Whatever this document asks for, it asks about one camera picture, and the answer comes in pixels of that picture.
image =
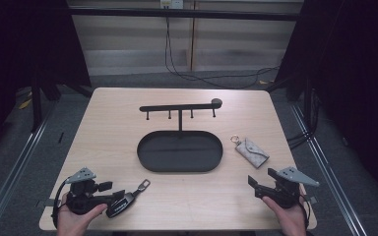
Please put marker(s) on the black car key with clip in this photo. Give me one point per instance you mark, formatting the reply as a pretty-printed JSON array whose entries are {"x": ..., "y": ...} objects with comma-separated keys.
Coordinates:
[{"x": 121, "y": 206}]

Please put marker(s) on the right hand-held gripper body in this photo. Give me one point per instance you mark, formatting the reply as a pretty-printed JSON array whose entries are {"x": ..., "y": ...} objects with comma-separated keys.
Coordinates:
[{"x": 285, "y": 193}]

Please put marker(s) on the white wall socket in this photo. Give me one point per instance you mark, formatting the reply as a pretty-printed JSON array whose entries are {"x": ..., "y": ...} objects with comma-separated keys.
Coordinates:
[{"x": 171, "y": 3}]

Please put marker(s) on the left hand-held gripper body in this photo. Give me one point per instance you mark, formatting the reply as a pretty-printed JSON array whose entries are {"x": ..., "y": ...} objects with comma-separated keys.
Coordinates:
[{"x": 80, "y": 198}]

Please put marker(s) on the black metal stand leg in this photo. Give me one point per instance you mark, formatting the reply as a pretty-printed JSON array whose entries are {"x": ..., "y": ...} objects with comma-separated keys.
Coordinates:
[{"x": 36, "y": 105}]

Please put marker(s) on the aluminium floor rail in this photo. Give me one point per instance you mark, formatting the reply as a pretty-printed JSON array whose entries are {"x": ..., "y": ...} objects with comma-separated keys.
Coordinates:
[
  {"x": 331, "y": 173},
  {"x": 13, "y": 170}
]

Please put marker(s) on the yellow scrap on floor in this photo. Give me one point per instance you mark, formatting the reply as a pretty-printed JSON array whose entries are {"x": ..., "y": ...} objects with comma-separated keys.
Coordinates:
[{"x": 24, "y": 104}]

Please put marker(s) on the small black strip on floor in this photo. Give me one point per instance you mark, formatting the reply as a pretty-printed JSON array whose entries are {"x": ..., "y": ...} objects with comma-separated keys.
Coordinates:
[{"x": 60, "y": 137}]

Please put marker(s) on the black horizontal metal bar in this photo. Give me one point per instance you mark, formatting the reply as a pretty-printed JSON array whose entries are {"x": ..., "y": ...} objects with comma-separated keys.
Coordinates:
[{"x": 177, "y": 13}]

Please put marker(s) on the black curtain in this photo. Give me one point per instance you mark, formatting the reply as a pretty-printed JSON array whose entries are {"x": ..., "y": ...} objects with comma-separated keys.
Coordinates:
[
  {"x": 351, "y": 65},
  {"x": 19, "y": 49}
]

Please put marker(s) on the person's left hand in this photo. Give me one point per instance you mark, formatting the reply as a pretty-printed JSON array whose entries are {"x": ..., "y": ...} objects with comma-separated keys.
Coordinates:
[{"x": 70, "y": 223}]

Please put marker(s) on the black key rack with tray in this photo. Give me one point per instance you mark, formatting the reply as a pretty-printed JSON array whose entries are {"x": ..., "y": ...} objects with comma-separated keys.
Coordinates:
[{"x": 179, "y": 152}]

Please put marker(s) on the person's right hand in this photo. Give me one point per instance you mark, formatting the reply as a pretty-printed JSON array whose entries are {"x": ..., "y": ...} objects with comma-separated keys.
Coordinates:
[{"x": 292, "y": 221}]

